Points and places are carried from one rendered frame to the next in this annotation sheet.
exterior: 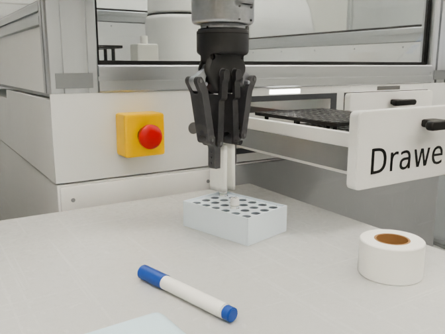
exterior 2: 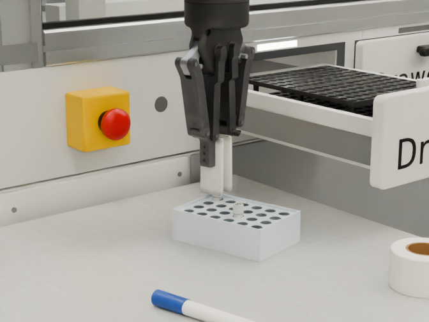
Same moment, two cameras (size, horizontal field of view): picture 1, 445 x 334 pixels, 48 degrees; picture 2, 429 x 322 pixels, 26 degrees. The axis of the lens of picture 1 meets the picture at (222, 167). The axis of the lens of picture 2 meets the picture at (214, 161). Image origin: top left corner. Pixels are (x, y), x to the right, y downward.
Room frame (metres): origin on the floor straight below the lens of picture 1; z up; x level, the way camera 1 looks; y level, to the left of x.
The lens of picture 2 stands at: (-0.33, 0.13, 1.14)
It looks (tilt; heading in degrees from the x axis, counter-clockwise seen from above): 15 degrees down; 353
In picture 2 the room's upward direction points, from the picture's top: straight up
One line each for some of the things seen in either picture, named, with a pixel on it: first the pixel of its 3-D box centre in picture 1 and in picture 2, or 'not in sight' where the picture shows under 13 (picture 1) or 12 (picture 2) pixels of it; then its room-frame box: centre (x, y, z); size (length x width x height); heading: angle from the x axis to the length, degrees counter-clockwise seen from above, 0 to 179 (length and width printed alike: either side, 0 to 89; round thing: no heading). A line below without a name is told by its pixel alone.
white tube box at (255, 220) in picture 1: (234, 215); (235, 225); (0.68, -0.02, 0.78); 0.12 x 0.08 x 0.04; 47
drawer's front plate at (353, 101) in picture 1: (389, 114); (416, 66); (1.19, -0.40, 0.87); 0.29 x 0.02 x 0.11; 122
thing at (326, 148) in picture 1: (324, 133); (333, 106); (0.93, -0.19, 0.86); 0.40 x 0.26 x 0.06; 32
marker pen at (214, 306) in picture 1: (183, 291); (210, 315); (0.46, 0.04, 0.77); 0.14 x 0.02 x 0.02; 45
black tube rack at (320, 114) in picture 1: (328, 131); (338, 103); (0.92, -0.20, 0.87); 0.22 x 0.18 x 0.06; 32
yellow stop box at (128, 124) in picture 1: (141, 134); (99, 119); (0.84, 0.14, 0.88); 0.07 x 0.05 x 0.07; 122
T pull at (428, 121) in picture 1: (437, 123); not in sight; (0.73, -0.32, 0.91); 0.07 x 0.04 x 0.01; 122
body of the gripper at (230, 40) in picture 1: (222, 60); (216, 32); (0.73, 0.00, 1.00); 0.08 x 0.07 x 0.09; 137
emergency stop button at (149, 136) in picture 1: (148, 136); (113, 123); (0.81, 0.12, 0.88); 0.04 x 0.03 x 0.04; 122
